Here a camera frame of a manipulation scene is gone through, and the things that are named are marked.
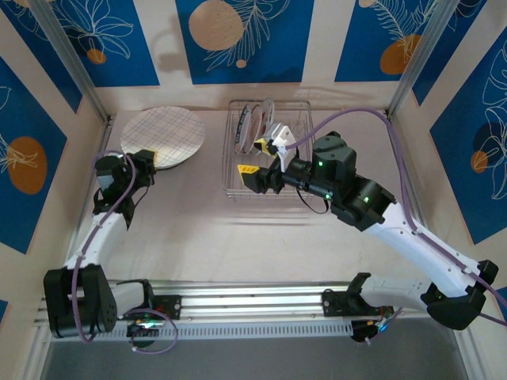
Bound white plate orange sun print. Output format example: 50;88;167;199
242;103;262;155

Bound grey speckled plate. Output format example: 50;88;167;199
156;152;199;172

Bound white plaid lined plate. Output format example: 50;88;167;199
120;106;207;169

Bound white plate red fruit print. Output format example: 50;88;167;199
253;97;277;143

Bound dark blue rimmed plate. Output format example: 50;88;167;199
233;103;253;154

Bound black base electronics box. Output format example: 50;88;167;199
126;319;162;338
350;318;381;344

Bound steel wire dish rack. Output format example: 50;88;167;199
222;98;321;203

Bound aluminium side rail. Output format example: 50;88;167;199
73;114;116;254
383;110;423;225

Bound thin black right gripper cable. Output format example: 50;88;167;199
295;188;330;215

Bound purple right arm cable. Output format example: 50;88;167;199
292;108;507;341

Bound aluminium corner post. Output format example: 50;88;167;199
387;0;455;116
29;0;110;124

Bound aluminium rail frame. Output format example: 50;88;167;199
33;279;475;326

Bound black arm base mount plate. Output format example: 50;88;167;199
321;291;383;317
109;294;182;321

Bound grey slotted cable duct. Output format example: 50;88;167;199
50;321;353;342

